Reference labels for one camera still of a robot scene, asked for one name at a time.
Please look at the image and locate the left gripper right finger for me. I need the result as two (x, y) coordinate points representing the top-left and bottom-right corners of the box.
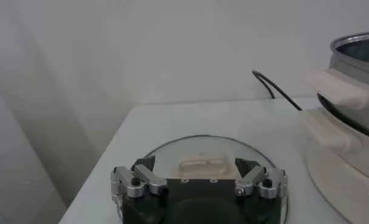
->
(234, 157), (288, 199)

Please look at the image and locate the black cooker power cord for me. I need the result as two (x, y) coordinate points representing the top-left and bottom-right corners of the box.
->
(252, 69), (303, 112)

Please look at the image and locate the round glass lid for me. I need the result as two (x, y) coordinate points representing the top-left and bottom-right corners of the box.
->
(144, 135), (291, 224)

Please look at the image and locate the cream electric cooker base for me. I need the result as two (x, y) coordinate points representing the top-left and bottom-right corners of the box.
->
(299, 94), (369, 224)

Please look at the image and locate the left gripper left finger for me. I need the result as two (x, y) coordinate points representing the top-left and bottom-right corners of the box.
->
(111, 155), (168, 198)

